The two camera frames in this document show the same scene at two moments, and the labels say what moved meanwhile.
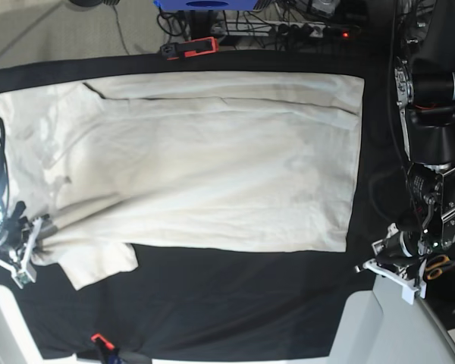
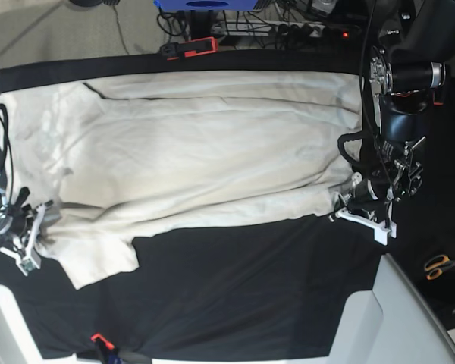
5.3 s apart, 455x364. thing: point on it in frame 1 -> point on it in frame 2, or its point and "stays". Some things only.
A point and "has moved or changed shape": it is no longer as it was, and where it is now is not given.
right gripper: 397,249 -> 364,197
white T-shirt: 264,161 has moved or changed shape
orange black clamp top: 173,51 stays
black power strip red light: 341,32 stays
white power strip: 263,28 stays
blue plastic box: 202,5 stays
